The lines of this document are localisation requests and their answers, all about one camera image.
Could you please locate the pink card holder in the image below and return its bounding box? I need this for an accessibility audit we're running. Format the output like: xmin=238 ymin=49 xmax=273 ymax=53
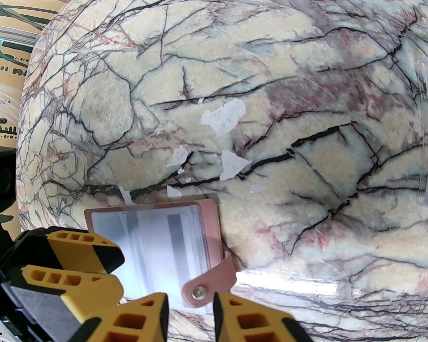
xmin=84 ymin=200 xmax=238 ymax=316

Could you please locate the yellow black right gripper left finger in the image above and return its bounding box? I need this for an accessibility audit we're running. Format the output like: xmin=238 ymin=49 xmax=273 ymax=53
xmin=79 ymin=293 xmax=169 ymax=342

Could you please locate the clear acrylic card stand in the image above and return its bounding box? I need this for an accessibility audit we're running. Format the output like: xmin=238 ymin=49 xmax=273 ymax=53
xmin=414 ymin=57 xmax=428 ymax=207

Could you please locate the light credit card grey stripe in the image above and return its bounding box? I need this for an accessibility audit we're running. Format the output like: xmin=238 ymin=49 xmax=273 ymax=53
xmin=137 ymin=210 xmax=203 ymax=303

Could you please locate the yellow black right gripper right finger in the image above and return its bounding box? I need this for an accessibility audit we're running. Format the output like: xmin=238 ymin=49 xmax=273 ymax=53
xmin=214 ymin=292 xmax=313 ymax=342

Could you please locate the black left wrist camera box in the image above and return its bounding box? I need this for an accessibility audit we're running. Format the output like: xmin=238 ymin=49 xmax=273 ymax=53
xmin=0 ymin=148 xmax=16 ymax=215

